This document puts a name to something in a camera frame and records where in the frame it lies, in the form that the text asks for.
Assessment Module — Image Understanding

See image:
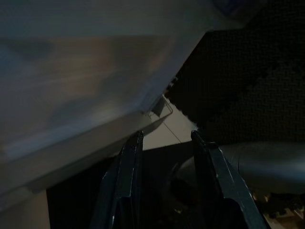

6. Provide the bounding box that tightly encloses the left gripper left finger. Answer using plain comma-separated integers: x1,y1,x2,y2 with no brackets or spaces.
89,130,145,229

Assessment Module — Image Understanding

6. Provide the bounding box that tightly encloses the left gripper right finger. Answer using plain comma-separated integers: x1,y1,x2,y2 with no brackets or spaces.
190,130,269,229

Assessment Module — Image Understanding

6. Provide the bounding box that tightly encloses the silver fridge compartment door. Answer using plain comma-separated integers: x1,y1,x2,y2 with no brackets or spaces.
0,0,253,213

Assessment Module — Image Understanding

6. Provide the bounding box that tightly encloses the silver robot left leg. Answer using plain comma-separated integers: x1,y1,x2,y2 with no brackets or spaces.
166,140,305,195

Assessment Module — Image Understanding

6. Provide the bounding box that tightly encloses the black foam floor mat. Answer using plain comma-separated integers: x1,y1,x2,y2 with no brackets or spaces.
164,26,305,146

